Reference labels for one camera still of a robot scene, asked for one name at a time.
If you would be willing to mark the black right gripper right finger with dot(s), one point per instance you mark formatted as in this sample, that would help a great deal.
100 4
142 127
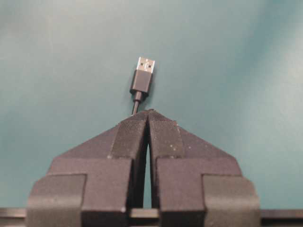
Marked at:
195 183

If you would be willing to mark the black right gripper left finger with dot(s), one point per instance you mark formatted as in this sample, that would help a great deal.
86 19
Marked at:
95 183

